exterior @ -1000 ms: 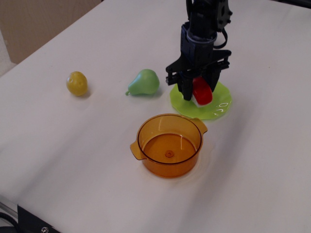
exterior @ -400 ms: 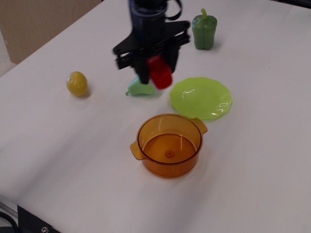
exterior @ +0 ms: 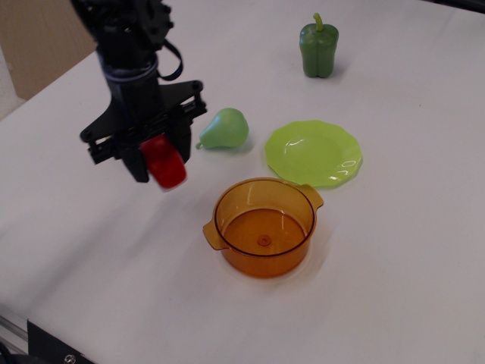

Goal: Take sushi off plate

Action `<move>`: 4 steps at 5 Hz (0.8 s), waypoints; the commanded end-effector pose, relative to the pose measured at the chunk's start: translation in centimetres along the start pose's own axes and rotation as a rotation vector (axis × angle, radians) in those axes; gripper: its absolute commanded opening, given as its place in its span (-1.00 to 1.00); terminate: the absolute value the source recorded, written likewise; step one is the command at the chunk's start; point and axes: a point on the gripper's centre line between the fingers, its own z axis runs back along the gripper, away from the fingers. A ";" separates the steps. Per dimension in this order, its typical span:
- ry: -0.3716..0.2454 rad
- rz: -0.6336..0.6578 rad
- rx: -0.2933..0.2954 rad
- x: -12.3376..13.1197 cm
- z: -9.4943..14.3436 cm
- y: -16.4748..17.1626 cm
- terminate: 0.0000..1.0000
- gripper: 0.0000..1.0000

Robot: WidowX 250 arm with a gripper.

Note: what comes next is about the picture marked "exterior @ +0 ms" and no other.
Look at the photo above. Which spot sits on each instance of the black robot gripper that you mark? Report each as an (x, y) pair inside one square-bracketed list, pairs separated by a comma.
[(141, 108)]

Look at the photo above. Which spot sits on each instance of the red and white toy sushi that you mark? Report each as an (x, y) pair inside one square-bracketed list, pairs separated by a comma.
[(164, 162)]

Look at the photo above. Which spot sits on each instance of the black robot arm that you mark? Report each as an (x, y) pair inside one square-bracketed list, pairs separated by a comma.
[(129, 34)]

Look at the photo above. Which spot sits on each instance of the light green plastic plate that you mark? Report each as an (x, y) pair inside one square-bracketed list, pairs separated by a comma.
[(316, 153)]

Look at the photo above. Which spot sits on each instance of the green toy pear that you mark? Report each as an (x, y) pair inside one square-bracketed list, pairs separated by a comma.
[(228, 129)]

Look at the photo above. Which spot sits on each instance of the orange transparent plastic pot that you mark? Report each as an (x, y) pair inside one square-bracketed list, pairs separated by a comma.
[(263, 226)]

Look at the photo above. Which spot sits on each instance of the green toy bell pepper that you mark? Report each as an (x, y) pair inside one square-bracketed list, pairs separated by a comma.
[(317, 44)]

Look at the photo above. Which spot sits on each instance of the black corner bracket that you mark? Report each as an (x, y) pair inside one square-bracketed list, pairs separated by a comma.
[(50, 349)]

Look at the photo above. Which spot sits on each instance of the aluminium table frame rail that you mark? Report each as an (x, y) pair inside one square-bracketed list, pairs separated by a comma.
[(14, 331)]

